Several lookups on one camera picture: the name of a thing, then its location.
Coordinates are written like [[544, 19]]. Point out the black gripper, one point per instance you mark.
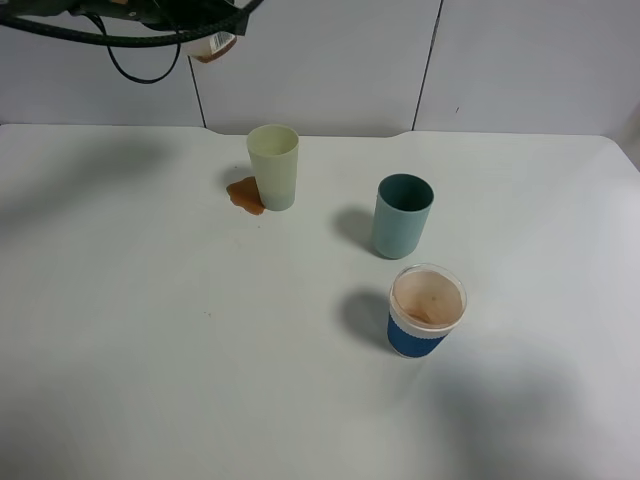
[[170, 16]]

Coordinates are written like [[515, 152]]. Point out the clear plastic drink bottle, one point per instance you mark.
[[209, 49]]

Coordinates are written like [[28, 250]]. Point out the pale yellow plastic cup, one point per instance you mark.
[[273, 151]]

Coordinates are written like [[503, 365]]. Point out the brown spilled drink puddle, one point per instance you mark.
[[244, 194]]

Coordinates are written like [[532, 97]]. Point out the teal plastic cup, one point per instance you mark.
[[402, 207]]

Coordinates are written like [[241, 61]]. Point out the glass cup blue sleeve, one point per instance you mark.
[[426, 302]]

